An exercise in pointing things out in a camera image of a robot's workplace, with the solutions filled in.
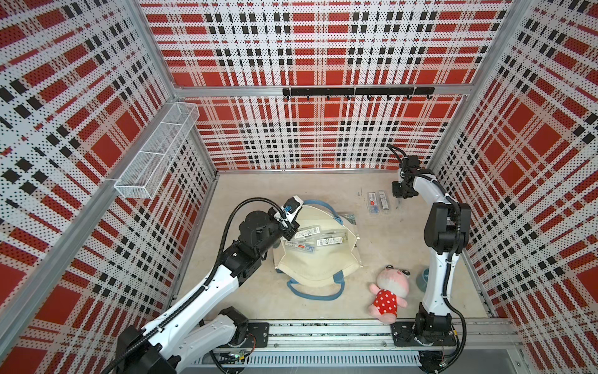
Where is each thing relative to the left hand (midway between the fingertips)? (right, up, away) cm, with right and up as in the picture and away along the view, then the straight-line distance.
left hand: (301, 206), depth 73 cm
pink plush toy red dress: (+31, -27, +5) cm, 42 cm away
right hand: (+45, +5, +30) cm, 54 cm away
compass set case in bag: (+13, -14, +19) cm, 27 cm away
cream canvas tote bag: (+8, -18, +18) cm, 26 cm away
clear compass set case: (+32, -1, +33) cm, 46 cm away
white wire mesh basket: (-65, +12, +21) cm, 69 cm away
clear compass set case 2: (+38, +1, +35) cm, 51 cm away
